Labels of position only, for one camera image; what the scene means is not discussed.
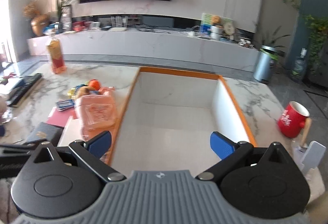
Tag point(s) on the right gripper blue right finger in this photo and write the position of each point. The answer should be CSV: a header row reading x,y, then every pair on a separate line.
x,y
232,155

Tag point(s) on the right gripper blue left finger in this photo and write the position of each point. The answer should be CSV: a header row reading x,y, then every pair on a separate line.
x,y
88,155

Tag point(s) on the pink cloth pouch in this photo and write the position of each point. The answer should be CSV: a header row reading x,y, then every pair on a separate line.
x,y
97,113

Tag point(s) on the dark blue gift box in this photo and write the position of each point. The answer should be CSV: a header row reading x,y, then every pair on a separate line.
x,y
45,132

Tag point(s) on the pink notebook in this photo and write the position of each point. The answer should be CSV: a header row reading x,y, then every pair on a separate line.
x,y
60,118

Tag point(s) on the brown plush bear toy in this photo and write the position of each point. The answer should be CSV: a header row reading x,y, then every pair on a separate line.
x,y
82,91

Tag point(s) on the orange white storage box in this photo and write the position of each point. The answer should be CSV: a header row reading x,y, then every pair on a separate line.
x,y
168,117

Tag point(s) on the orange crochet ball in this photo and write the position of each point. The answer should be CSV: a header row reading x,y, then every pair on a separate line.
x,y
95,84

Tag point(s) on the red ceramic mug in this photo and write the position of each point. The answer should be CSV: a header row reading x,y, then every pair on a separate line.
x,y
294,119

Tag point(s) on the black remote control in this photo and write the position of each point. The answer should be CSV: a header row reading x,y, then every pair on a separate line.
x,y
30,82

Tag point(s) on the iced tea bottle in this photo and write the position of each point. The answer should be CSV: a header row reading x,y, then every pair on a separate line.
x,y
56,58

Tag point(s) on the grey trash bin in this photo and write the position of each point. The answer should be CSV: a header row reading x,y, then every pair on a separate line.
x,y
266,64

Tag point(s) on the water jug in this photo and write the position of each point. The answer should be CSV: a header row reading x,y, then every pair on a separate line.
x,y
299,65

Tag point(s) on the marble tv cabinet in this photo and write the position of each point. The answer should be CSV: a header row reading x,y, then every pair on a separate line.
x,y
169,45

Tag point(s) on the potted green plant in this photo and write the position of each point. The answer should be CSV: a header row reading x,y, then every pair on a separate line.
x,y
268,42

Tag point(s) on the white wifi router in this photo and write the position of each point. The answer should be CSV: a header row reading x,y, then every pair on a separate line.
x,y
119,23

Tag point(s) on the teddy bear on shelf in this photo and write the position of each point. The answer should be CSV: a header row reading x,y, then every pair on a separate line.
x,y
215,20

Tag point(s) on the golden vase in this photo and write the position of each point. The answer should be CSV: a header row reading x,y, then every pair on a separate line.
x,y
38,24

